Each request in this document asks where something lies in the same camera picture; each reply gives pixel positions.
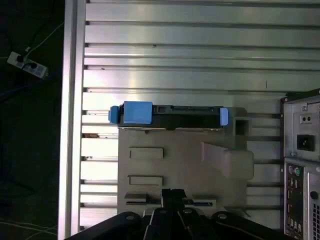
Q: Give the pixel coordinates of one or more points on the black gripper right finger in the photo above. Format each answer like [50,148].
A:
[192,225]

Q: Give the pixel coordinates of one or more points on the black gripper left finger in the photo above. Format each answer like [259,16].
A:
[155,225]

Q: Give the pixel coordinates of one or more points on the hard disk in blue carrier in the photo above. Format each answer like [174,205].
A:
[185,117]

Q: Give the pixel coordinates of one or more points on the thin RAM stick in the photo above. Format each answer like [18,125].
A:
[200,202]

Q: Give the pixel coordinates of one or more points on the grey parts rack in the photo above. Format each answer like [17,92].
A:
[180,155]

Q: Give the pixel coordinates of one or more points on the black rear port panel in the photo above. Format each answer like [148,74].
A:
[297,200]

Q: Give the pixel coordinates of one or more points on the silver PC case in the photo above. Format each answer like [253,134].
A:
[310,175]

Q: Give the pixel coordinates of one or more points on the PC power supply unit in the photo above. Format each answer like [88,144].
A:
[290,130]

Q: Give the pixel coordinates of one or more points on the white power strip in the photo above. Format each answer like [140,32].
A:
[22,63]

